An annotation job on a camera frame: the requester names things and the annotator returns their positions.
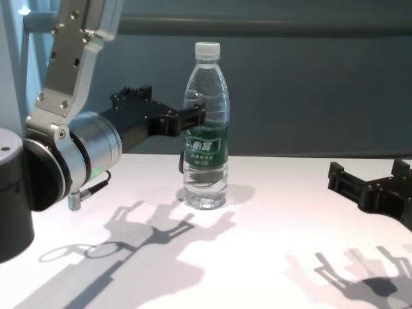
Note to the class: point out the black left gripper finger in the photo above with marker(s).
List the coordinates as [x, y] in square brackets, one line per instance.
[188, 119]
[135, 93]

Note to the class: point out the clear water bottle green label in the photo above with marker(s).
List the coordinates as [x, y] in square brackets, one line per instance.
[206, 93]

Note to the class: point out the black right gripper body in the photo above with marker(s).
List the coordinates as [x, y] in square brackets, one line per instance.
[389, 196]

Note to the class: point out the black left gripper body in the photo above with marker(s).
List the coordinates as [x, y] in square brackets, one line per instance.
[141, 119]

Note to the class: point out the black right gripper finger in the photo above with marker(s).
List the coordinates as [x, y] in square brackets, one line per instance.
[346, 183]
[402, 169]

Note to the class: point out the grey horizontal rail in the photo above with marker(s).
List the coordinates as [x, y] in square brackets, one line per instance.
[257, 23]

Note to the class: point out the green YES button black base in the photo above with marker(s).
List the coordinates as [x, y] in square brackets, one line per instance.
[180, 162]

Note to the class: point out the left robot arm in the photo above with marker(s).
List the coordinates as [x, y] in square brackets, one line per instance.
[96, 141]

